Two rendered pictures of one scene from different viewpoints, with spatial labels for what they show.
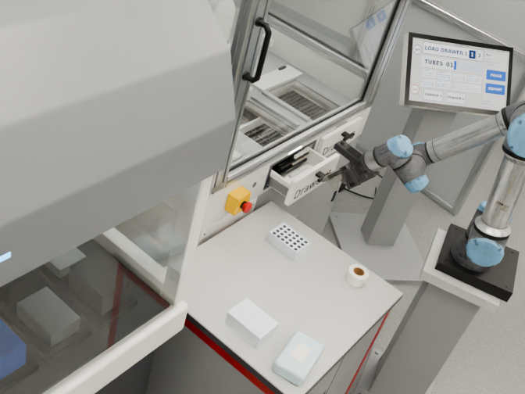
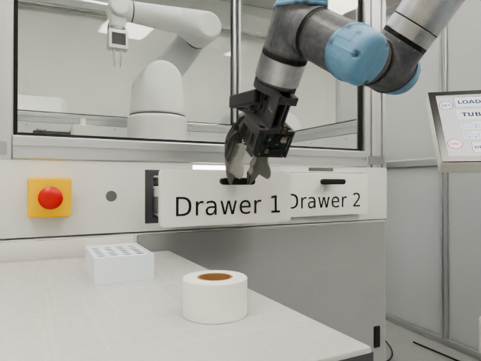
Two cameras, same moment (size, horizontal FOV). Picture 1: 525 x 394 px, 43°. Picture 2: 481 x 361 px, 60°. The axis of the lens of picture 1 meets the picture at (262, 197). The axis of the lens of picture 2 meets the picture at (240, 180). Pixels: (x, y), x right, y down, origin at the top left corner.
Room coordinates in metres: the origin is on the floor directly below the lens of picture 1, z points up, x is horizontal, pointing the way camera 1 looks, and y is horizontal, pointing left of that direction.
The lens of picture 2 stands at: (1.30, -0.65, 0.90)
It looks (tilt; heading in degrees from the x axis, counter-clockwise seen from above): 0 degrees down; 34
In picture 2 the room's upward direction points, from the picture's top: straight up
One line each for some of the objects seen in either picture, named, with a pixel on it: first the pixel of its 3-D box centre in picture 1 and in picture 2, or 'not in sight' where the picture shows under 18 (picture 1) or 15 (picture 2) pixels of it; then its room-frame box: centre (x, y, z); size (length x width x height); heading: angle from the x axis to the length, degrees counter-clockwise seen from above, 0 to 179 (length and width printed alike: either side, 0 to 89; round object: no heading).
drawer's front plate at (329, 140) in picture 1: (338, 138); (323, 193); (2.31, -0.23, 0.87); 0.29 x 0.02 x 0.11; 151
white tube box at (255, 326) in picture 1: (251, 323); not in sight; (1.32, -0.07, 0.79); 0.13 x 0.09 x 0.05; 60
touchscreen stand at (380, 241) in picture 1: (411, 174); not in sight; (2.79, -0.67, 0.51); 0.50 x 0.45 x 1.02; 20
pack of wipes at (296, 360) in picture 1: (298, 357); not in sight; (1.25, -0.23, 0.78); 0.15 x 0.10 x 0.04; 161
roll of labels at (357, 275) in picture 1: (357, 275); (215, 295); (1.66, -0.37, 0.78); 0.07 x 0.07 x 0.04
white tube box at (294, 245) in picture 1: (288, 241); (117, 261); (1.73, -0.13, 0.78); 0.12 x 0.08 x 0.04; 60
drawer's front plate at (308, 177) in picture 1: (312, 178); (229, 197); (1.99, -0.16, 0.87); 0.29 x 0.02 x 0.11; 151
